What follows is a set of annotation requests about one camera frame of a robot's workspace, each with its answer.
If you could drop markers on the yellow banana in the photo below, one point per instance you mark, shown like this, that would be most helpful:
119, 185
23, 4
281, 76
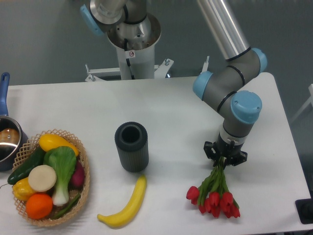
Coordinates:
128, 213

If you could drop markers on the dark green cucumber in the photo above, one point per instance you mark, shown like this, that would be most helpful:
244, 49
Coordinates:
23, 171

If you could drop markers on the orange fruit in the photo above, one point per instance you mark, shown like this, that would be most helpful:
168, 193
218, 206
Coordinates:
39, 205

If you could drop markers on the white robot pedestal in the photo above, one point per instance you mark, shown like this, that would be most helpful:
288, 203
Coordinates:
133, 64

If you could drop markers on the cream round bun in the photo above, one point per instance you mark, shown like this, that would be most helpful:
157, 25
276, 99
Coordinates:
42, 178

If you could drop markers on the purple red onion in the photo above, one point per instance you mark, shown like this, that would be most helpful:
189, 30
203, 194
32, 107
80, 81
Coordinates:
78, 177

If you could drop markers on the yellow squash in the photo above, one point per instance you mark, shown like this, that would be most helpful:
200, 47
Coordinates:
50, 141

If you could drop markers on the green bok choy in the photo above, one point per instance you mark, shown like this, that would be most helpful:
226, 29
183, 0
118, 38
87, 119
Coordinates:
63, 160

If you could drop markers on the green bean pod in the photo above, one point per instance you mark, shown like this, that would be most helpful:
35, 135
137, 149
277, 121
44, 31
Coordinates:
67, 208

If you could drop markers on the dark grey ribbed vase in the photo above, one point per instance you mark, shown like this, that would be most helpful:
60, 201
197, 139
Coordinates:
131, 140

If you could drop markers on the black device at edge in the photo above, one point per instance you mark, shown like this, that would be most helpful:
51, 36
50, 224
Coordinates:
305, 210

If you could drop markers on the red tulip bouquet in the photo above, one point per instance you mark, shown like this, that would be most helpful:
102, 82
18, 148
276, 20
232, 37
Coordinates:
213, 195

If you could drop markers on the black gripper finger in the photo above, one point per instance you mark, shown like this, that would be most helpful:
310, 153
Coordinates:
236, 159
212, 152

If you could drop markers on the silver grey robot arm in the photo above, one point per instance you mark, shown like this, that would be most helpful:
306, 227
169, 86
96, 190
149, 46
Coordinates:
134, 33

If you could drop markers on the white frame at right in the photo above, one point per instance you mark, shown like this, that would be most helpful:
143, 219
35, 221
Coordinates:
307, 106

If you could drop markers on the blue handled saucepan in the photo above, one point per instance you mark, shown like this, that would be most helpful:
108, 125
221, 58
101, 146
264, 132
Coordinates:
12, 137

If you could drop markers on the yellow bell pepper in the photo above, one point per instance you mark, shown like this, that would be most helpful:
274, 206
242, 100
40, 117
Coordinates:
22, 190

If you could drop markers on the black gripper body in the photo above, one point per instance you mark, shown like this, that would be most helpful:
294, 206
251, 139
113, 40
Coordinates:
226, 149

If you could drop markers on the woven wicker basket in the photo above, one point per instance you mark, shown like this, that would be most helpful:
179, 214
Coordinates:
25, 151

